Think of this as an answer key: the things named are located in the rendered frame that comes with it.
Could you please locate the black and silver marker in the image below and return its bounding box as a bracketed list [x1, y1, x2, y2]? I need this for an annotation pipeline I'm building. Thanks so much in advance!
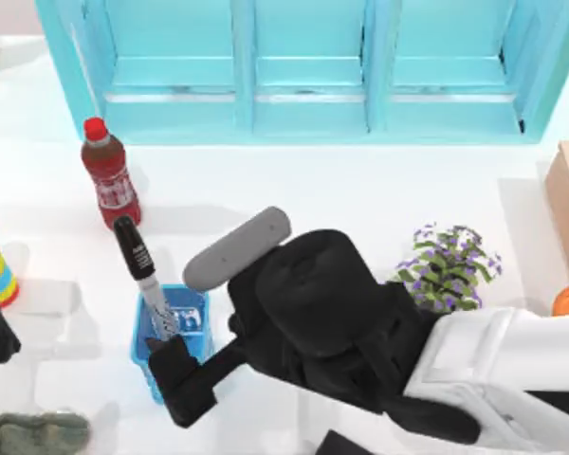
[113, 215, 178, 343]

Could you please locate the blue plastic basket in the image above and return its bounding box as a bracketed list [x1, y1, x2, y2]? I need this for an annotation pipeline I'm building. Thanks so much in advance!
[132, 283, 213, 419]

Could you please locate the grey-green lumpy object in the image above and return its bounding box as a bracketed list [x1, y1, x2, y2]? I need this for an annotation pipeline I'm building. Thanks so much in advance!
[0, 411, 92, 455]

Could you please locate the red bottle with red cap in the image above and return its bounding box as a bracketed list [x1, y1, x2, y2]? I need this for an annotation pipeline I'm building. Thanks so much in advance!
[80, 117, 142, 232]

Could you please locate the stack of coloured rings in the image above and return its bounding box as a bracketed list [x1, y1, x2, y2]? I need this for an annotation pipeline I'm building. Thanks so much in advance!
[0, 226, 20, 309]

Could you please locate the purple flower plant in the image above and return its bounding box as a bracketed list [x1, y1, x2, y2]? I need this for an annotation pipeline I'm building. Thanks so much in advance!
[392, 221, 504, 314]

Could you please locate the light blue rack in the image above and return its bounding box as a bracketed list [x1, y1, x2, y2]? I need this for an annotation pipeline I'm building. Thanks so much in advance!
[33, 0, 569, 146]

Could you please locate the salmon-coloured shallow box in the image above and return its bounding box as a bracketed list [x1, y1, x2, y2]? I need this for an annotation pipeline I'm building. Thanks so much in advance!
[543, 139, 569, 285]

